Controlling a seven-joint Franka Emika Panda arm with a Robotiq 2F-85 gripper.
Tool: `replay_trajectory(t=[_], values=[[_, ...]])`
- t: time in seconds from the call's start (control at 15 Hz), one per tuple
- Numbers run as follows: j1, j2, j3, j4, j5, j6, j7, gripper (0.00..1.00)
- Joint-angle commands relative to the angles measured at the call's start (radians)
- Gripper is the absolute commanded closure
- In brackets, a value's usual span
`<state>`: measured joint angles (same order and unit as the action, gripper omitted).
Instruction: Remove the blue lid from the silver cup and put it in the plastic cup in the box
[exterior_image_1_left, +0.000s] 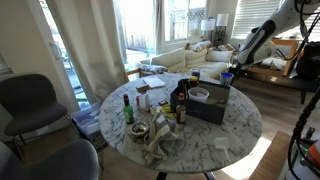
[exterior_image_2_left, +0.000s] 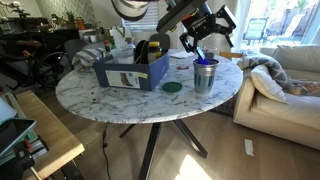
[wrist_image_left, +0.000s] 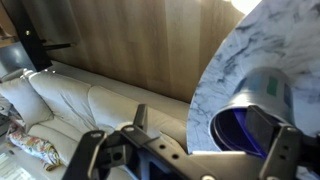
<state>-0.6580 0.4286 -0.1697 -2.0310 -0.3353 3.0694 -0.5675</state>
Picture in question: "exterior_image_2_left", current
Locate green round lid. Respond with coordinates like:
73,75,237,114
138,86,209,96
161,81,183,94

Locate potted green plant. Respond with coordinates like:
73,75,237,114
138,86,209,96
49,11,76,31

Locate white curtain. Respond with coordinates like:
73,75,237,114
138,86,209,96
206,0,251,53

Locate white plastic bottle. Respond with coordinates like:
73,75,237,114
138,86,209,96
124,37,137,51

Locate white window blind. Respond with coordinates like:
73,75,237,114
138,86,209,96
121,3,161,33

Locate beige sofa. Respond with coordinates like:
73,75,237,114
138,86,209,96
233,44,320,151

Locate striped grey white cloth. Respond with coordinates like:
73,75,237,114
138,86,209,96
71,46,107,72

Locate brown sauce bottle red cap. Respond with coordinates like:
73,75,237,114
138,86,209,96
103,40,112,55

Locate dark patterned rug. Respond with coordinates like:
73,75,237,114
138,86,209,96
213,96,238,118

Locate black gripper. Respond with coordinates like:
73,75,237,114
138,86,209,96
179,11,231,58

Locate white bowl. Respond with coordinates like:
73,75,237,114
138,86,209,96
110,46,136,65

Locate jar with yellow lid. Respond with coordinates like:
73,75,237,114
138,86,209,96
147,41,163,65

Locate white notebook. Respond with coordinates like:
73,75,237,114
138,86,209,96
169,49,198,60

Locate grey upholstered chair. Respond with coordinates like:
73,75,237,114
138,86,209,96
63,38,89,63

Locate black bicycle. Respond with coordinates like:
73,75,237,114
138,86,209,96
0,39,73,89

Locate clear glass bowl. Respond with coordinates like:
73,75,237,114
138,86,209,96
203,48,221,59

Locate wooden bench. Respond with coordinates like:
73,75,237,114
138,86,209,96
14,90,86,180

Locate outdoor lounge chair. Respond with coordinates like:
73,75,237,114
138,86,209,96
242,17,269,46

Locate stack of books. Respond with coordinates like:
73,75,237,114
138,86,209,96
0,129,49,166

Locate dark tablet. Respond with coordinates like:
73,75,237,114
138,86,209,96
0,118,37,158

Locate white pillow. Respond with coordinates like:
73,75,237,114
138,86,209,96
250,64,288,104

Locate orange bottle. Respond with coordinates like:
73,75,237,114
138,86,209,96
75,16,86,31

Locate white paper strip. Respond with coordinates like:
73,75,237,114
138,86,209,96
244,138,255,157

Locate green glass bottle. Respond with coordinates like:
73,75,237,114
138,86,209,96
110,35,118,51

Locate black floor cable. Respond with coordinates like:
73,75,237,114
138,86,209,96
101,123,113,180

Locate colourful patterned pillow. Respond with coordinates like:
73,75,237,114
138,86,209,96
289,80,320,98

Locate wooden chair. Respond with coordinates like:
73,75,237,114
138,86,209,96
218,50,244,60

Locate silver metal cup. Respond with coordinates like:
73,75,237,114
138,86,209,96
193,58,220,95

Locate dark grey chair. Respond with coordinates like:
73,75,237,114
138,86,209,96
149,33,171,51

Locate black sideboard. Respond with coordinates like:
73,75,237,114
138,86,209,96
0,16,81,61

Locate black curved object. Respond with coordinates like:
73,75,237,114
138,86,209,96
134,39,151,65

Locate grey patterned blanket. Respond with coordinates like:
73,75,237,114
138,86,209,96
237,49,303,96

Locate blue cardboard box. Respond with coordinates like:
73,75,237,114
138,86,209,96
93,49,170,92

